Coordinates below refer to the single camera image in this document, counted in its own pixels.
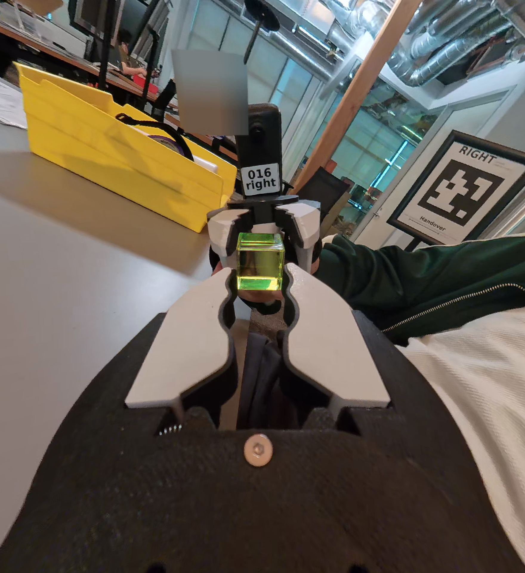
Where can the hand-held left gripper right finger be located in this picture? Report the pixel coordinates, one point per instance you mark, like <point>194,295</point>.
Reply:
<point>329,349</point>

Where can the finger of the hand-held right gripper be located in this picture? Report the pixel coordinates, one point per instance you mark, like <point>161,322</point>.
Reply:
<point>222,232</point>
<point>309,228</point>

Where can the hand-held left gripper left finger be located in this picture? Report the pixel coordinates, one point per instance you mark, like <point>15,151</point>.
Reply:
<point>191,340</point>

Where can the green transparent cube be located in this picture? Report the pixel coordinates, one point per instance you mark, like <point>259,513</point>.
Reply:
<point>260,262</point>

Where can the yellow storage bin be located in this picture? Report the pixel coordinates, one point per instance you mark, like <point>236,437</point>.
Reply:
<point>88,134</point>

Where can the person's right forearm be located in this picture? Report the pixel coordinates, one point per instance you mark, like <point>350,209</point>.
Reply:
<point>401,277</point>

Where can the grey desk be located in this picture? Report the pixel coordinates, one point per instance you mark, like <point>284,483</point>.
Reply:
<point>65,268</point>

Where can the person's right hand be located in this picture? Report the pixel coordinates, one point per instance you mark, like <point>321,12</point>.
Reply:
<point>221,267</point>

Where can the black office chair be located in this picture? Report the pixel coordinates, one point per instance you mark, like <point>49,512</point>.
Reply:
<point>329,188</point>

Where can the black disc pole fixture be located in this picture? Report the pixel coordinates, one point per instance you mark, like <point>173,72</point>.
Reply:
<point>262,13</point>

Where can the red box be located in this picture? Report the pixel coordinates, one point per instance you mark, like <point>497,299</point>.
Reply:
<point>146,83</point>

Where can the black framed marker sign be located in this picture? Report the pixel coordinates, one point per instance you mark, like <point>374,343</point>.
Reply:
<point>464,188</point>

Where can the silver ventilation ducts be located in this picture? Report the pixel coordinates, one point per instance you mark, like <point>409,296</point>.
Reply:
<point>446,49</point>

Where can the black monitor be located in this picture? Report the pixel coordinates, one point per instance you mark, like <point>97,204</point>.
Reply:
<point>92,18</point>

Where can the wooden post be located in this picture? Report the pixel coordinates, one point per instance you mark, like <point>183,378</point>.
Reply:
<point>356,89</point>

